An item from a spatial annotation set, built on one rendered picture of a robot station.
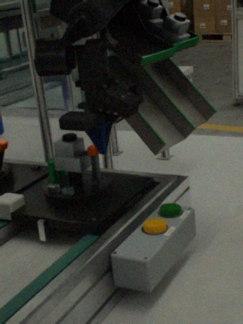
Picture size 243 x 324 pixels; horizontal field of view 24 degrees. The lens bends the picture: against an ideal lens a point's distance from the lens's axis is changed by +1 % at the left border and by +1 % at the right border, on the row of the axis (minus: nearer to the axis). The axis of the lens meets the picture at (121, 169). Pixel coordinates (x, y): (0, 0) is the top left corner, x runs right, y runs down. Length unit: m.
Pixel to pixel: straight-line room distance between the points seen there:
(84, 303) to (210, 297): 0.23
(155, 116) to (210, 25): 8.32
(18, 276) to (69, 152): 0.26
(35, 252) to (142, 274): 0.24
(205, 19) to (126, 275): 8.87
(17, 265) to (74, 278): 0.18
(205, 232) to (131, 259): 0.32
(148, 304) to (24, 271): 0.22
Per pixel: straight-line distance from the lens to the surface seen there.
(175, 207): 1.05
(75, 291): 0.86
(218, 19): 9.57
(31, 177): 1.28
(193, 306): 0.97
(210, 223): 1.24
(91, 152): 1.09
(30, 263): 1.04
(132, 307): 0.98
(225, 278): 1.04
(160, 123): 1.36
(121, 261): 0.93
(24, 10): 1.36
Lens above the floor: 1.41
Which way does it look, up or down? 20 degrees down
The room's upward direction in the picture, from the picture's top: 6 degrees counter-clockwise
